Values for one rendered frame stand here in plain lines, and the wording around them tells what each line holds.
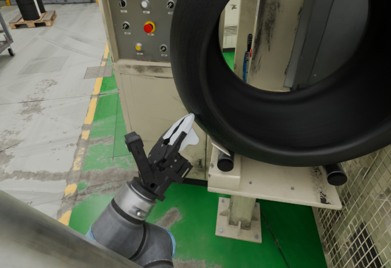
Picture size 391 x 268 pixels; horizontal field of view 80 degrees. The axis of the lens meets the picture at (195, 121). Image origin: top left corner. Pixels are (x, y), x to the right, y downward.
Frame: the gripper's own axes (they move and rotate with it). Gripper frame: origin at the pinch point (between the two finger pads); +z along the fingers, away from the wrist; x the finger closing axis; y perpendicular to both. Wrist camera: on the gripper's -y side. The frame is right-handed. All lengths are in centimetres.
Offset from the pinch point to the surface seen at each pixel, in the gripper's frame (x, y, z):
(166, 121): -78, 30, 0
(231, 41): -287, 127, 179
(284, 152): 12.0, 20.1, 6.8
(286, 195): 7.5, 36.2, -0.2
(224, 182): -0.8, 21.9, -7.6
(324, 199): 13.2, 43.0, 5.1
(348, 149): 20.9, 25.8, 14.6
